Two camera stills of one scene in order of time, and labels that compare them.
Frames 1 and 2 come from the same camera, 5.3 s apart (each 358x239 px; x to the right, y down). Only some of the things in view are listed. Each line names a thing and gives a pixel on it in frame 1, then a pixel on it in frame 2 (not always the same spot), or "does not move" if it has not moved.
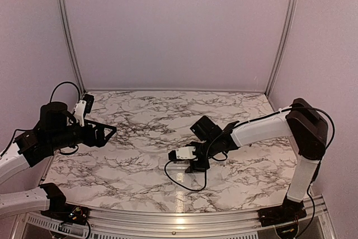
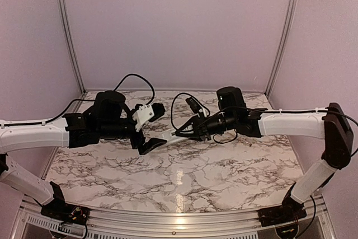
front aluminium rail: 319,221 does not move
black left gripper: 99,141 to 152,144
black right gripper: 197,167 to 201,130
